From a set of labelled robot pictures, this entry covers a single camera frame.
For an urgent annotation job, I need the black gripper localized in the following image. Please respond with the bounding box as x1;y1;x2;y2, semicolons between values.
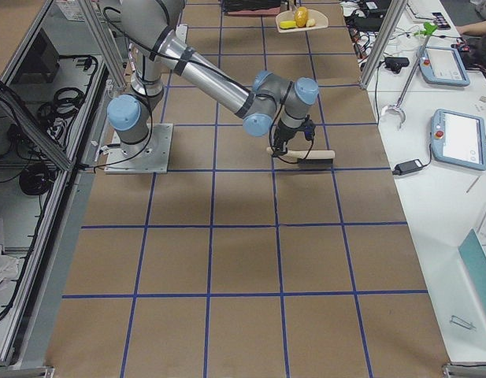
271;120;302;157

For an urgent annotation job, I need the beige hand brush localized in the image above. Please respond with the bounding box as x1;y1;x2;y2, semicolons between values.
266;147;336;165

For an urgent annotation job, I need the beige plastic dustpan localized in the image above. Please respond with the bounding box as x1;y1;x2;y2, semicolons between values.
275;1;329;33

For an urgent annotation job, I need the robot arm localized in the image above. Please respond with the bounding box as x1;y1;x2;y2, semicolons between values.
116;1;330;160

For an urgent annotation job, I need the pink bin with black bag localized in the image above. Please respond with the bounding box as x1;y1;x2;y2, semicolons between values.
221;0;281;16

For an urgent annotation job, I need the brown potato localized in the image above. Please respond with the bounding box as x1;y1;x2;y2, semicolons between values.
294;6;309;28

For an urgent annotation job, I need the black adapter on right table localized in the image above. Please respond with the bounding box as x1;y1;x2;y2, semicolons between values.
392;159;424;176

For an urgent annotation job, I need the blue teach pendant far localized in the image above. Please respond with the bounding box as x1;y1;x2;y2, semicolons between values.
419;47;470;87

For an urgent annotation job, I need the blue teach pendant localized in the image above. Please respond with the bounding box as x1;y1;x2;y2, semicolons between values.
419;47;470;87
430;109;486;171

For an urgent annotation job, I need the blue teach pendant near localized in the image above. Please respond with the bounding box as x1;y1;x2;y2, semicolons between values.
430;109;486;171

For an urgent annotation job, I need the metal grabber rod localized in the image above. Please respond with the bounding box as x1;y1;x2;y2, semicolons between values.
381;22;438;129

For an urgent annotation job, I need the teal folder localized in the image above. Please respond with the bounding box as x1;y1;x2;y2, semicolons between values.
458;229;486;315

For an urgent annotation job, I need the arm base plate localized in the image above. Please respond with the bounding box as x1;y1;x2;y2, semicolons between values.
103;124;173;174

